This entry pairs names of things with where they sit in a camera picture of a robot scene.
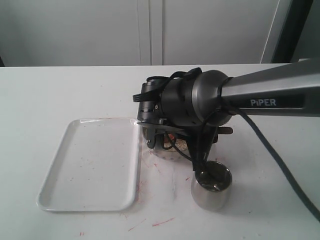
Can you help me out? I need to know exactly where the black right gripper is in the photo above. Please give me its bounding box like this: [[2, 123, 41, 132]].
[[137, 77, 165, 123]]

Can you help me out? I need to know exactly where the brown wooden spoon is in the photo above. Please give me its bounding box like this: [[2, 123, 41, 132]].
[[217, 126, 234, 135]]

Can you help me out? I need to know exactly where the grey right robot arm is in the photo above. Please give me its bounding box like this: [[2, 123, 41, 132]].
[[133, 58, 320, 129]]

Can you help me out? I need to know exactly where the steel bowl with rice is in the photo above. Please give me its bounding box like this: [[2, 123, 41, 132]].
[[141, 126, 191, 161]]

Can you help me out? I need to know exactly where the stainless steel cup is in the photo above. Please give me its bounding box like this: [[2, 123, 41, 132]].
[[190, 161, 233, 212]]

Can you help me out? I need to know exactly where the white rectangular plastic tray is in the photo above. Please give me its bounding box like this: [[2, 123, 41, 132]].
[[37, 118, 141, 212]]

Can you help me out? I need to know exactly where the white cabinet behind table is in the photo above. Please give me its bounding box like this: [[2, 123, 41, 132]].
[[0, 0, 292, 67]]

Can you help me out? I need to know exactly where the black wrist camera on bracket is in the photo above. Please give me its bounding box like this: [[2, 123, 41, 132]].
[[137, 120, 190, 151]]

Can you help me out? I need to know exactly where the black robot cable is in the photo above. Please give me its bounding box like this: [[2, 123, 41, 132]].
[[132, 67, 320, 221]]

